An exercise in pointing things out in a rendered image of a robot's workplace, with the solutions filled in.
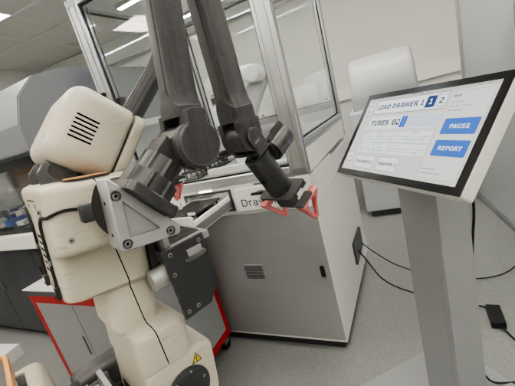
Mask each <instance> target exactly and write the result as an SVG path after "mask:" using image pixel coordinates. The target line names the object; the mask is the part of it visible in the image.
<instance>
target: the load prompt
mask: <svg viewBox="0 0 515 386"><path fill-rule="evenodd" d="M452 91H453V90H449V91H443V92H438V93H429V94H423V95H417V96H408V97H403V98H398V99H392V100H383V101H379V102H378V104H377V106H376V109H375V111H374V113H373V115H378V114H387V113H403V112H411V111H419V110H436V109H444V108H445V107H446V104H447V102H448V100H449V98H450V95H451V93H452Z"/></svg>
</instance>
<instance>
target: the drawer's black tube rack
mask: <svg viewBox="0 0 515 386"><path fill-rule="evenodd" d="M219 199H220V198H213V199H207V200H201V201H192V202H190V203H189V204H187V205H186V206H184V207H183V208H182V209H179V210H178V211H177V212H176V214H175V216H174V217H177V216H180V217H181V216H184V215H187V214H188V213H191V212H195V214H197V216H196V217H197V218H199V217H200V216H202V215H203V214H204V213H205V212H206V211H208V210H209V209H211V208H213V207H214V206H215V205H216V204H217V203H218V202H217V201H218V200H219ZM215 202H216V204H214V203H215Z"/></svg>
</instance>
